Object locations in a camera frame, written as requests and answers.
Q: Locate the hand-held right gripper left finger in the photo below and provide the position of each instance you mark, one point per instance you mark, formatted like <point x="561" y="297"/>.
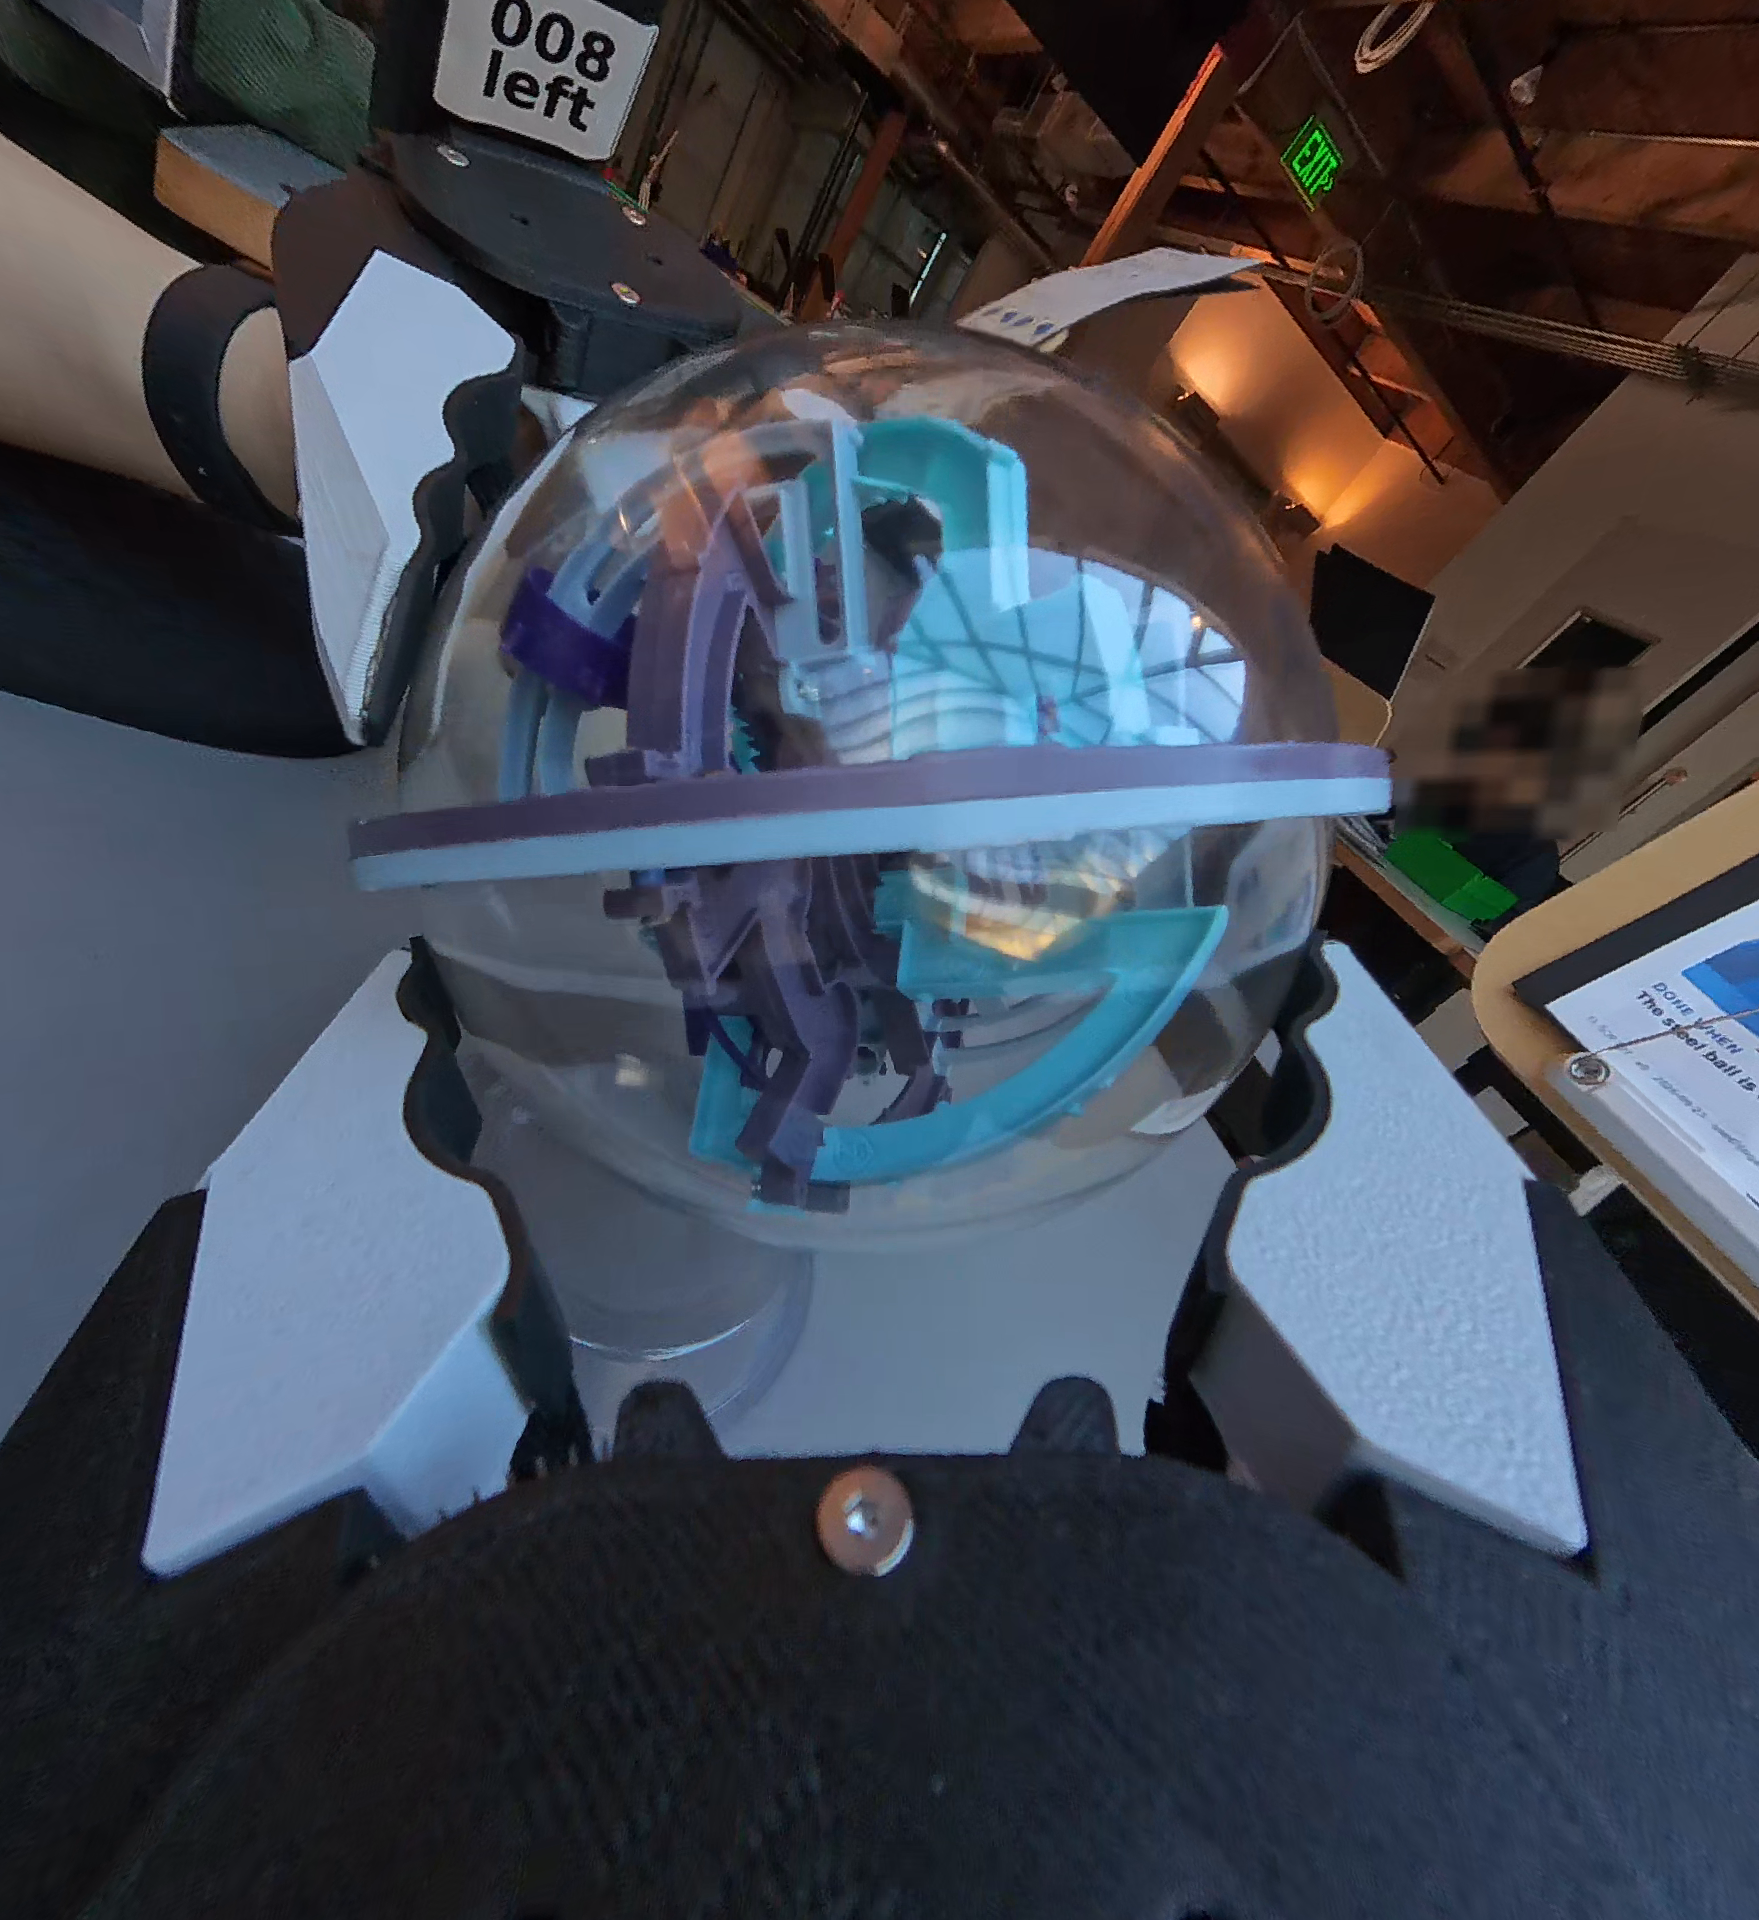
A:
<point x="323" y="1321"/>

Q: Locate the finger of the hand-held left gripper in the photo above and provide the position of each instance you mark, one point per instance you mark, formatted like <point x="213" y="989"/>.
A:
<point x="369" y="451"/>

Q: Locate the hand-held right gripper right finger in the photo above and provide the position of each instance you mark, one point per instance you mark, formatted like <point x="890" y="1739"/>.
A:
<point x="1405" y="1321"/>

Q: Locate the clear plastic ball stand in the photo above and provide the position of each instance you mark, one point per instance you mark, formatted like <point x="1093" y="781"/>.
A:
<point x="700" y="1321"/>

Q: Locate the clear plastic maze ball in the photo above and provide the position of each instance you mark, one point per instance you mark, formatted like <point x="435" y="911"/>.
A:
<point x="968" y="931"/>

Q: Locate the person's left forearm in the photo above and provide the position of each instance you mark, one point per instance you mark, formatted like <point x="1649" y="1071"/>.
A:
<point x="37" y="299"/>

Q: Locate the wooden shelf board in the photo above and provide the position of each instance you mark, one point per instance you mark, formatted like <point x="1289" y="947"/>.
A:
<point x="235" y="188"/>

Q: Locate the dark green fabric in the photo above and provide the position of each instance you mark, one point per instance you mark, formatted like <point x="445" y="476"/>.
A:
<point x="287" y="75"/>

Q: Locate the black quilted wrist rest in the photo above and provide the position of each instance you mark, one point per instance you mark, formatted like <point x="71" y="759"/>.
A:
<point x="100" y="601"/>

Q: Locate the green plastic part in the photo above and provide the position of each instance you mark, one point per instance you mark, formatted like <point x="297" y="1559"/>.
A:
<point x="1449" y="879"/>

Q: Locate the white paper sheet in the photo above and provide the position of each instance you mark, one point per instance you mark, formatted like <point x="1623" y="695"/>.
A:
<point x="1120" y="291"/>

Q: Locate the black computer monitor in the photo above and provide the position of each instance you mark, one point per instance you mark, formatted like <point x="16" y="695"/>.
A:
<point x="1370" y="623"/>

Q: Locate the green exit sign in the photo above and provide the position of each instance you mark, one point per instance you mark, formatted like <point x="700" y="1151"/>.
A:
<point x="1311" y="157"/>

